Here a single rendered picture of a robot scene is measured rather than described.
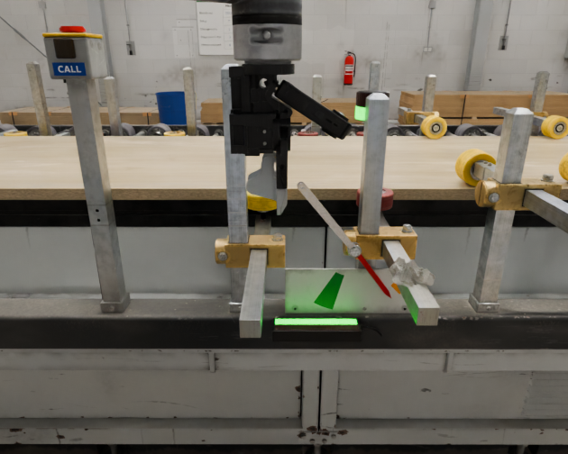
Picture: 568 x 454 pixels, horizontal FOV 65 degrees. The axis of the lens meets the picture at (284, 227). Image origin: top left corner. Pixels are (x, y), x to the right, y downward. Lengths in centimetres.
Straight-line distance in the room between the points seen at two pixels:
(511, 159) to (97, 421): 131
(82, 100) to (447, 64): 782
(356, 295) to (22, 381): 103
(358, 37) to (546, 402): 706
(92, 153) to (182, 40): 734
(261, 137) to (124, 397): 104
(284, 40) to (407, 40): 765
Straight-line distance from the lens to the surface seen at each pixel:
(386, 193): 99
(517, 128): 88
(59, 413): 158
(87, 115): 85
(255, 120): 60
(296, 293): 89
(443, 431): 151
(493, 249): 94
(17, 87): 926
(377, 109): 80
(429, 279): 71
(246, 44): 59
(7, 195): 121
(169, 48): 821
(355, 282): 89
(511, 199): 91
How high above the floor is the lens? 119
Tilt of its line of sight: 21 degrees down
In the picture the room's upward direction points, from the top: straight up
